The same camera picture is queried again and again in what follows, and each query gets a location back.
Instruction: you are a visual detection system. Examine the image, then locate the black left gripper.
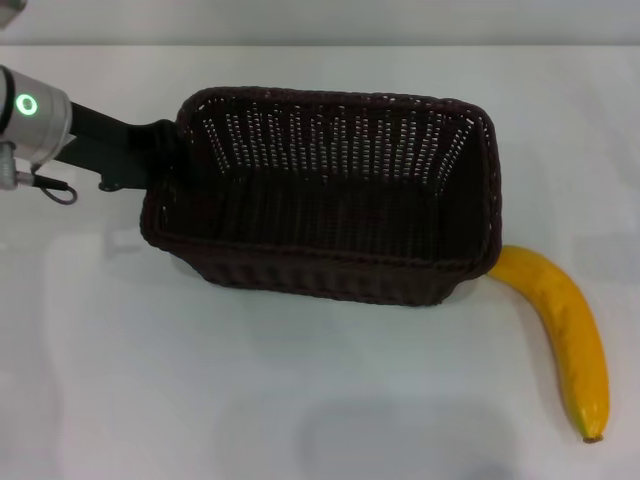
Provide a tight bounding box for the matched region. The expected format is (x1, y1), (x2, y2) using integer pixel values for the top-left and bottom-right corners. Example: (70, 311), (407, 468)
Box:
(53, 100), (217, 194)

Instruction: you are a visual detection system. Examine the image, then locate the dark brown woven basket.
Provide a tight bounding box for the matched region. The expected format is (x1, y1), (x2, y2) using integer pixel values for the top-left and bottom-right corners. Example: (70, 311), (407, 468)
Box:
(138, 86), (504, 309)

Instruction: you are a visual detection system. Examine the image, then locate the yellow banana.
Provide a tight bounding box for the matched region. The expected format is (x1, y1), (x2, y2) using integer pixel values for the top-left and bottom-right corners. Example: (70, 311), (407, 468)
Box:
(487, 244), (611, 444)

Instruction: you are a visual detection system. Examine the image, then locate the black cable loop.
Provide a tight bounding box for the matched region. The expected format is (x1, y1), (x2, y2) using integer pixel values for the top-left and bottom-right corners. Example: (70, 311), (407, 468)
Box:
(16, 171), (79, 206)

